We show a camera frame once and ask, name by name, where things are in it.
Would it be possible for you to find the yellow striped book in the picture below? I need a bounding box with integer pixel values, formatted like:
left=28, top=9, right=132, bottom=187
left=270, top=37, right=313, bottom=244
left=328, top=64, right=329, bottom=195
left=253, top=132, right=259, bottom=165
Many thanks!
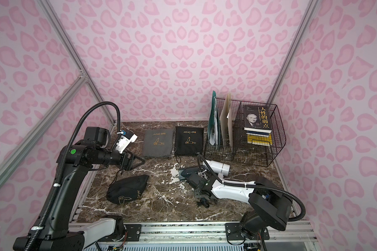
left=246, top=132, right=273, bottom=146

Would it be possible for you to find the black portrait book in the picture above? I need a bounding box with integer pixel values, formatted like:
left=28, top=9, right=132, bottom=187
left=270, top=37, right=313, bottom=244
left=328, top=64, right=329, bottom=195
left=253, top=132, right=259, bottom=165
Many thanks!
left=243, top=105, right=272, bottom=133

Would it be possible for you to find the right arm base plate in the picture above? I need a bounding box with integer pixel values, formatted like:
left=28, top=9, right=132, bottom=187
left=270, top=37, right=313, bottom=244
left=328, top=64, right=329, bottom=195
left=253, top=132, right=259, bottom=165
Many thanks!
left=224, top=222, right=270, bottom=242

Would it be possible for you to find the black wire basket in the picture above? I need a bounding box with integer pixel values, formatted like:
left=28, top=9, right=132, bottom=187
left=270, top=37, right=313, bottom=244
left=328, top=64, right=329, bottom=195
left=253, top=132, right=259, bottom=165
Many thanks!
left=205, top=98, right=287, bottom=167

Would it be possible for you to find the grey hair dryer pouch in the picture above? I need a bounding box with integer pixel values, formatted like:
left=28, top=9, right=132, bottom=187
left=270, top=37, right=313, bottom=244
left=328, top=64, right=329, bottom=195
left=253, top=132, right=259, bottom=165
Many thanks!
left=142, top=129, right=174, bottom=158

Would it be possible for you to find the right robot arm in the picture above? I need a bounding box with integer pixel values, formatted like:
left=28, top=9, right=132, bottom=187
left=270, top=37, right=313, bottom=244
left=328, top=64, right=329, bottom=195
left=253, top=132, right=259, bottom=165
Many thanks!
left=180, top=172, right=293, bottom=239

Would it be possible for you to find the black pouch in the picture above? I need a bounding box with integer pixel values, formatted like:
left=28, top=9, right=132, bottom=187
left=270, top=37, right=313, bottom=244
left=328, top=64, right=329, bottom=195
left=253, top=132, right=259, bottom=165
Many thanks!
left=106, top=175, right=150, bottom=205
left=175, top=127, right=204, bottom=156

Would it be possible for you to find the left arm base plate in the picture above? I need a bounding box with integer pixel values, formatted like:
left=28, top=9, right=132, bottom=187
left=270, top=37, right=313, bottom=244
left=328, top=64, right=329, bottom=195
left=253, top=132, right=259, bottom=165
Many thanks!
left=99, top=224, right=141, bottom=242

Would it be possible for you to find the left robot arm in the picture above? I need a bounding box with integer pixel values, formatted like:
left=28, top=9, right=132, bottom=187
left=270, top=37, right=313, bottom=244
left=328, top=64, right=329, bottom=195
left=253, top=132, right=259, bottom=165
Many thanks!
left=13, top=127, right=137, bottom=251

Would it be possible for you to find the white hair dryer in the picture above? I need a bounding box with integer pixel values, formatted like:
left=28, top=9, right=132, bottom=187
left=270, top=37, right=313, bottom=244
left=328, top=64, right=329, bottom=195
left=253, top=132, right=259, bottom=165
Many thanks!
left=206, top=160, right=230, bottom=177

